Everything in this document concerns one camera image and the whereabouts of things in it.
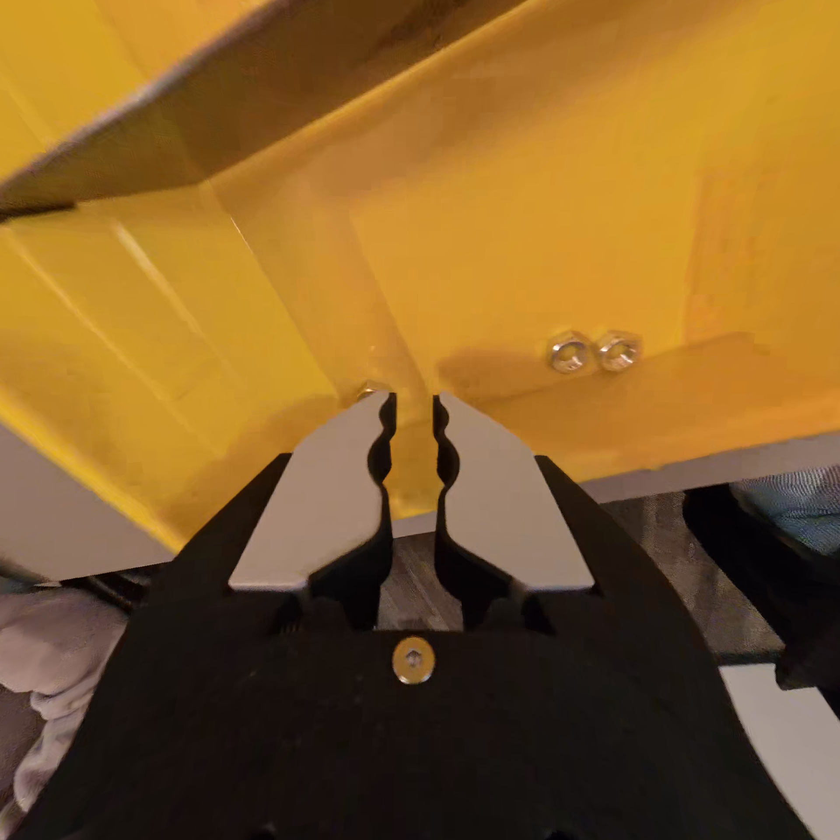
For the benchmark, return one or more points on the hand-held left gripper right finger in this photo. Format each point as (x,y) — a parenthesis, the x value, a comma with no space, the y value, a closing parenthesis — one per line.
(505,512)

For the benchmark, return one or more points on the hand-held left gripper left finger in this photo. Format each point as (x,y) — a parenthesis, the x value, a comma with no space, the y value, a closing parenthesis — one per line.
(315,505)

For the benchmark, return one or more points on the silver hex nut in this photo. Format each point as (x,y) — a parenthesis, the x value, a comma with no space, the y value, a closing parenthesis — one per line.
(367,388)
(602,348)
(552,348)

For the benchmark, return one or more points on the yellow plastic bin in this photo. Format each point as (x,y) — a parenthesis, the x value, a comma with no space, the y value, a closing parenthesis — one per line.
(525,229)

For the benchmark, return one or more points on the grey desk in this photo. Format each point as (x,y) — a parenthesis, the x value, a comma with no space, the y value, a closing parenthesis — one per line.
(65,525)

